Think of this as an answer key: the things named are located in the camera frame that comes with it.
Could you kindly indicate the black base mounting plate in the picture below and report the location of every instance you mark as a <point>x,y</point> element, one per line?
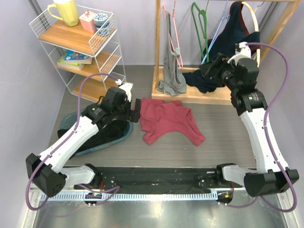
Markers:
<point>140,180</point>

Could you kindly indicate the blue white patterned cup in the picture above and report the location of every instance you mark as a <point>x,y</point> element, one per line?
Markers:
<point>101,24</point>

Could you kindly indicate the pink small box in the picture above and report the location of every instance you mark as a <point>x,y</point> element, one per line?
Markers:
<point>87,21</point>

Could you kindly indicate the wooden clothes rack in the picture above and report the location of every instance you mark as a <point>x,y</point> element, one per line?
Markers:
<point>222,95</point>

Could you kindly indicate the yellow mug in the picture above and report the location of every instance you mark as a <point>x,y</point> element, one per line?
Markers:
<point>67,10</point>

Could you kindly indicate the cream white hanger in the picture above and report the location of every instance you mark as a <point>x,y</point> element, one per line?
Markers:
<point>258,52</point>

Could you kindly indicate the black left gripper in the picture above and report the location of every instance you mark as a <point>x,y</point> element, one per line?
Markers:
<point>132,116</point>

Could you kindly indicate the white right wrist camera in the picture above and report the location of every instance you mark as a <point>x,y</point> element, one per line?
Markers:
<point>242,50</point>

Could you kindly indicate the green cover book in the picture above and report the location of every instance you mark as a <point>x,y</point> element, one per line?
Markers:
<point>61,63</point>

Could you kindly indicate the blue cover book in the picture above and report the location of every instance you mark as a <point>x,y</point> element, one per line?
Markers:
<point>77,58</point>

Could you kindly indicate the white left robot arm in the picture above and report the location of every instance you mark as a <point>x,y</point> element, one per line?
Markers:
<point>100,123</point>

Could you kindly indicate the green hanger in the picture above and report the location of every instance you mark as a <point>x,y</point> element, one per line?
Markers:
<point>200,22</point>

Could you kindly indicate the light blue hanger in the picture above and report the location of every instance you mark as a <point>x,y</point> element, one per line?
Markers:
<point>213,40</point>

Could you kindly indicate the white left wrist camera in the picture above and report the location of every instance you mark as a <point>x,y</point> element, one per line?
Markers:
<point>127,87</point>

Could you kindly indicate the slotted aluminium cable rail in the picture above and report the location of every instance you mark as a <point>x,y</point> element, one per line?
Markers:
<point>88,196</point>

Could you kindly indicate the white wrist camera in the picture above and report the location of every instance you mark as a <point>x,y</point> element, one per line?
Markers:
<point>127,87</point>
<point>242,50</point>

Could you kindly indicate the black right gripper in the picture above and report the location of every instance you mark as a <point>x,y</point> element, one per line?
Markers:
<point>220,62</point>

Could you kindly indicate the grey tank top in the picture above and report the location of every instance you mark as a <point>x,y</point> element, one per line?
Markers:
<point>174,82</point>

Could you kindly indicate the teal plastic laundry basin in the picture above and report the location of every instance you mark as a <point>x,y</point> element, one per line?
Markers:
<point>67,123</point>

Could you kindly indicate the white wire wooden shelf rack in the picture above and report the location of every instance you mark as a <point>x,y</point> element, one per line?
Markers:
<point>93,80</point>

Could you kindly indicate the navy tank top red trim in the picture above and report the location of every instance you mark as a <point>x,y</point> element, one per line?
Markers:
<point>234,32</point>

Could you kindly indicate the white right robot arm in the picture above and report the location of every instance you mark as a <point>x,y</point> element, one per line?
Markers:
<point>271,168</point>

